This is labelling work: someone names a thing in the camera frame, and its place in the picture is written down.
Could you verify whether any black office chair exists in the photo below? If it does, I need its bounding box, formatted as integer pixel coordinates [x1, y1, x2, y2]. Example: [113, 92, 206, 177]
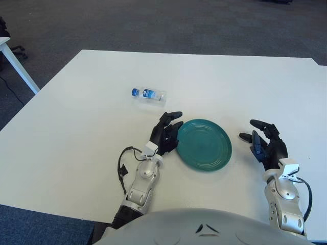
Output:
[0, 16, 10, 38]

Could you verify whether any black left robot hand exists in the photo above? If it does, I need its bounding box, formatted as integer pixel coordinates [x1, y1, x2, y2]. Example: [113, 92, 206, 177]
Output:
[148, 111, 184, 156]

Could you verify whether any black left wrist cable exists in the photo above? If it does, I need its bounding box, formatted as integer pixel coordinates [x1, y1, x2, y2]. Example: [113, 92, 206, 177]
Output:
[117, 146, 144, 200]

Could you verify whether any black office chair base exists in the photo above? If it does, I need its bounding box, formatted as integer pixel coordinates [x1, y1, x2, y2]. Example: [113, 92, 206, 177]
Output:
[10, 45, 28, 60]

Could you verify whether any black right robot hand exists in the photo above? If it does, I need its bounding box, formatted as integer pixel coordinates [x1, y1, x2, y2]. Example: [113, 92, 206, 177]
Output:
[239, 119, 289, 170]

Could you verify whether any grey robot torso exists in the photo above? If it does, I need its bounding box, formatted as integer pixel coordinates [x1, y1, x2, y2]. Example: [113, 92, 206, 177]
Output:
[101, 208, 327, 245]

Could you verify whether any clear plastic bottle blue label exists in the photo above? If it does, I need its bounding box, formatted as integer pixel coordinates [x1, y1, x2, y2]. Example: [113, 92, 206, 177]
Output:
[131, 87, 167, 106]

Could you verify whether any white side table with leg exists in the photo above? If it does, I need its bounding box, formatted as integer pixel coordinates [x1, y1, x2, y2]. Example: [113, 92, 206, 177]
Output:
[0, 37, 41, 94]

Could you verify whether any thin black floor cable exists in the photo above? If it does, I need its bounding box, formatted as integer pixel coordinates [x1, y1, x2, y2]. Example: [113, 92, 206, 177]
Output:
[0, 76, 26, 105]

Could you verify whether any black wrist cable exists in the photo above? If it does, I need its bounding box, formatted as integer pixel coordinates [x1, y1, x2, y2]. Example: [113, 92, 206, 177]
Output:
[117, 146, 144, 200]
[293, 177, 313, 225]

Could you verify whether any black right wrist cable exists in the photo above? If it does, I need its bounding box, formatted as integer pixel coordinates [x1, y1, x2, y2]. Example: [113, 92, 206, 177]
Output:
[293, 177, 313, 225]

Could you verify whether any teal round plate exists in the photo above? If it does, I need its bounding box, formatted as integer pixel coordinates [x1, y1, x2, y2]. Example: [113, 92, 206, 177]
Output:
[175, 118, 233, 174]

